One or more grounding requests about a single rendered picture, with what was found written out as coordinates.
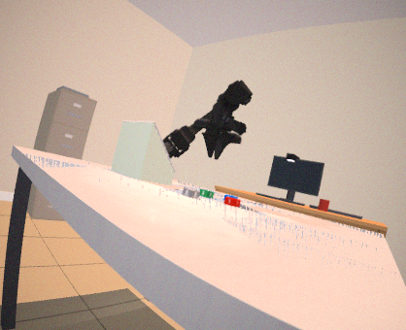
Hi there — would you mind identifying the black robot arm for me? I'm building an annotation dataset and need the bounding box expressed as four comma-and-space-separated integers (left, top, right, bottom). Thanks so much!
163, 80, 253, 158

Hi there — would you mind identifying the green block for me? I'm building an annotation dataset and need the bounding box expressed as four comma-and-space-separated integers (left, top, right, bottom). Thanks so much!
199, 189, 214, 199

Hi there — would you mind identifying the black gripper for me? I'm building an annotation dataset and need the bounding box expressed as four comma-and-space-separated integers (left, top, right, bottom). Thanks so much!
193, 108, 242, 160

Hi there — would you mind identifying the red block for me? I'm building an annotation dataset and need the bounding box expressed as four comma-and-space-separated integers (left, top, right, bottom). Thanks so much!
224, 197, 241, 207

